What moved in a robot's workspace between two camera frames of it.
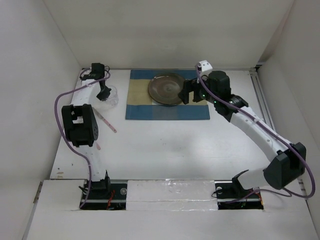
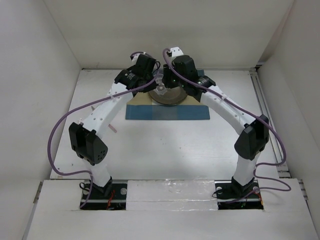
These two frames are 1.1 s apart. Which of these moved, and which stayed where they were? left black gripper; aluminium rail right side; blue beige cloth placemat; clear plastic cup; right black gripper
Moved: left black gripper; clear plastic cup; right black gripper
Stayed: blue beige cloth placemat; aluminium rail right side
